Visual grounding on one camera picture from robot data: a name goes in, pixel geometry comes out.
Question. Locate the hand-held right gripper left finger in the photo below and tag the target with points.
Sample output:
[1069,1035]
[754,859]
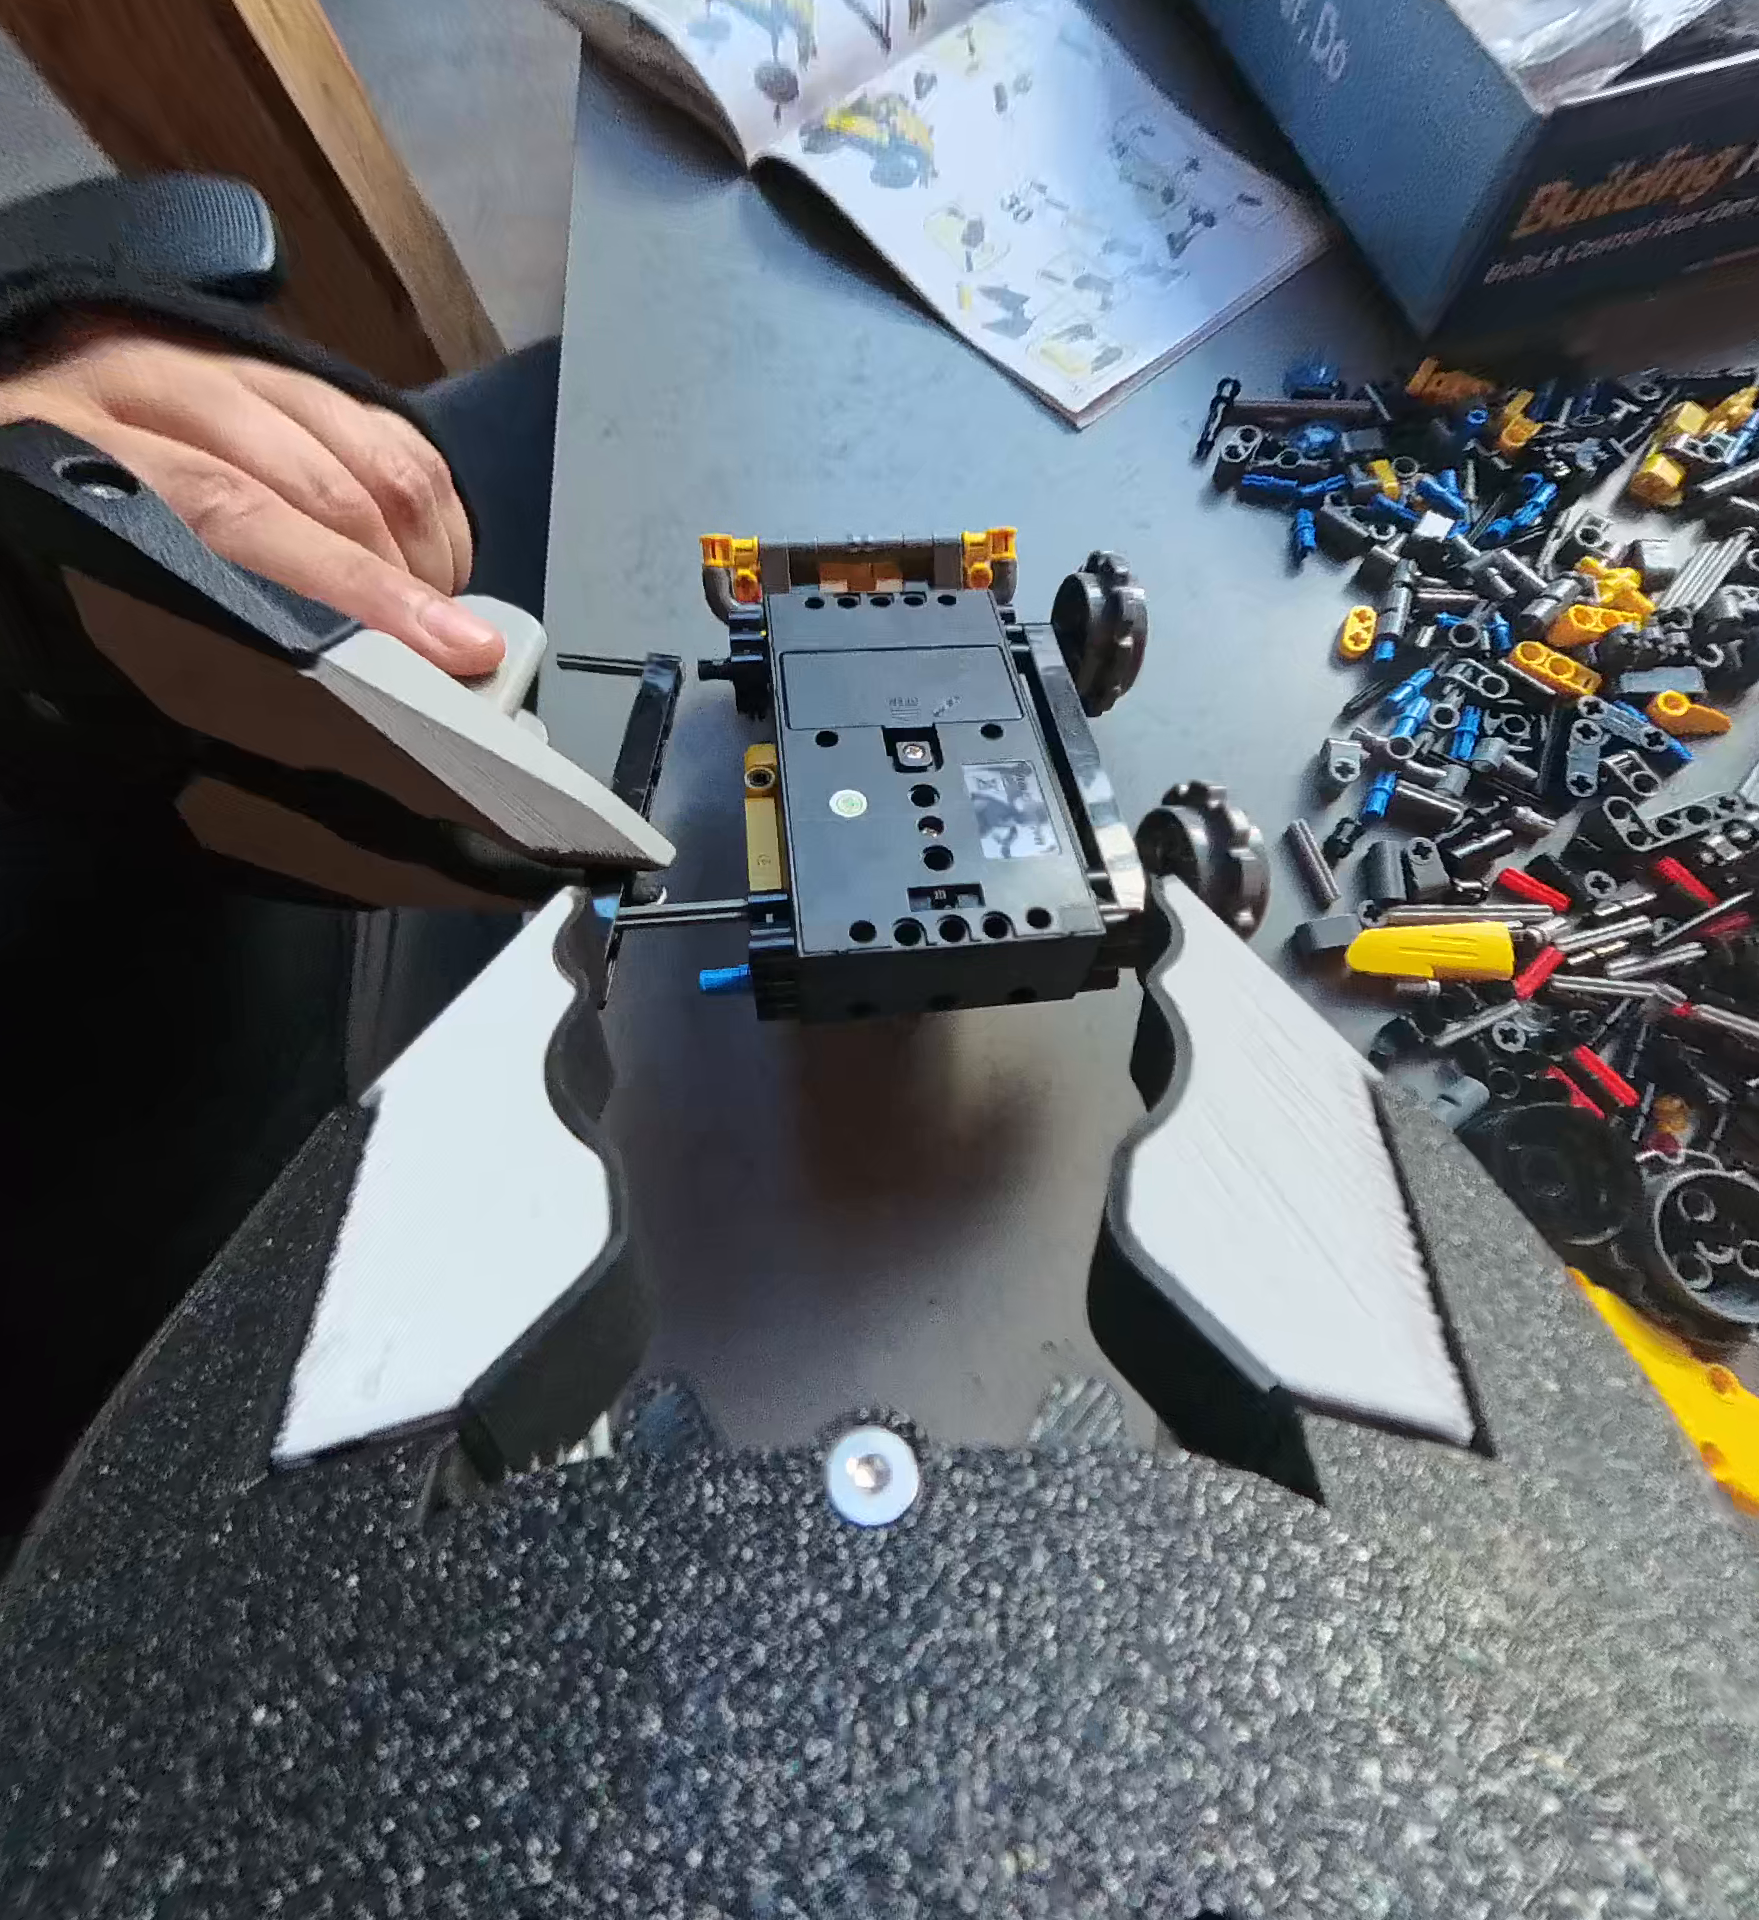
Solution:
[442,1229]

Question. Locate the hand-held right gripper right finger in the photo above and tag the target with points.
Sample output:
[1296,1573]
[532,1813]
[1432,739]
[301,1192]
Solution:
[1283,1201]

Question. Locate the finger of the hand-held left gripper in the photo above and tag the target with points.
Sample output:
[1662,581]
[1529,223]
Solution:
[355,863]
[458,751]

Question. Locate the black yellow toy block vehicle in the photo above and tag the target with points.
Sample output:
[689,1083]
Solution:
[895,809]

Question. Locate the grey desk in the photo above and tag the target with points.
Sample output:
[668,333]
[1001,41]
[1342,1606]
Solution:
[761,375]

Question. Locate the person's left hand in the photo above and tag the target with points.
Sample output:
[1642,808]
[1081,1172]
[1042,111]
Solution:
[264,449]

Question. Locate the pile of building block parts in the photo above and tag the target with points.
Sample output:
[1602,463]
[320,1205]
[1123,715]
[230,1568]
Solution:
[1553,668]

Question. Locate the instruction booklet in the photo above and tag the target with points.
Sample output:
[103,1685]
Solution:
[1059,196]

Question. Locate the blue cardboard kit box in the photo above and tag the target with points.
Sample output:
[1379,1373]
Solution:
[1420,151]

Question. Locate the crumpled clear plastic bags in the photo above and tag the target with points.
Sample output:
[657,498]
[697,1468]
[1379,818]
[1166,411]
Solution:
[1599,39]

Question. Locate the wooden post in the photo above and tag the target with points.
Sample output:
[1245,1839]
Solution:
[217,91]

